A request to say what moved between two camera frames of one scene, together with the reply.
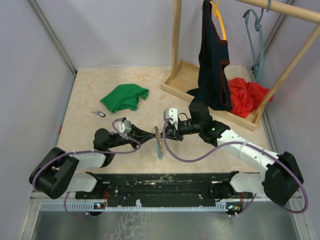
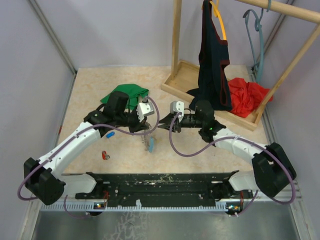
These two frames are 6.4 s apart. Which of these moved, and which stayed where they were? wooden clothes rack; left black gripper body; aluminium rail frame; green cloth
Moved: left black gripper body
Stayed: wooden clothes rack; green cloth; aluminium rail frame
